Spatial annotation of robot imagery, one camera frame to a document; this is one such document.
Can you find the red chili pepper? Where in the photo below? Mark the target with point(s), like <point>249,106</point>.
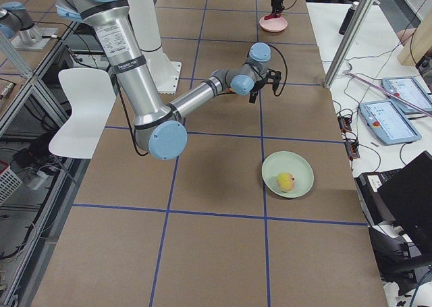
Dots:
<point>272,16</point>

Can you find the yellow pink peach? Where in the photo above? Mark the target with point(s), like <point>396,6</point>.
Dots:
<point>285,181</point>

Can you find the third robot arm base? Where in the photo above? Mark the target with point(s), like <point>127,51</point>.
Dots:
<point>23,32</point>

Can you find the pink plate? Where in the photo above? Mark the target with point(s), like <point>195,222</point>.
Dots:
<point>274,25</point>

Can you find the green plate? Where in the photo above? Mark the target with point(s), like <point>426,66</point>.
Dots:
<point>284,161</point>

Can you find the black water bottle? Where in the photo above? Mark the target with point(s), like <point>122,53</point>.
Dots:
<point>348,17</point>

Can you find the pink grabber stick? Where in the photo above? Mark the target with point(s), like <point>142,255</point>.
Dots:
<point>405,106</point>

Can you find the near teach pendant tablet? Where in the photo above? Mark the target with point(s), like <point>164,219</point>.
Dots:
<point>388,123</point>

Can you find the teach pendant tablet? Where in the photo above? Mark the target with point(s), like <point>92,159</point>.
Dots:
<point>388,123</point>
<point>408,89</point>

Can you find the far teach pendant tablet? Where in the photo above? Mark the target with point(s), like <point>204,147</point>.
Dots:
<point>408,89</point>

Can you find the white chair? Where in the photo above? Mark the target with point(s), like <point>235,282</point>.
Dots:
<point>91,97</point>

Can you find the black laptop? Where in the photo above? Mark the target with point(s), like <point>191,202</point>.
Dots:
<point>407,195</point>

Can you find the white plastic basket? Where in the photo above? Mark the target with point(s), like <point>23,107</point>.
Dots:
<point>10,182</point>

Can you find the aluminium frame post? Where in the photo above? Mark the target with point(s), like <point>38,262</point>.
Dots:
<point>347,41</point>

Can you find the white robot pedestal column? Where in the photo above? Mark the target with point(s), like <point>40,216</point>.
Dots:
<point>165,73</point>

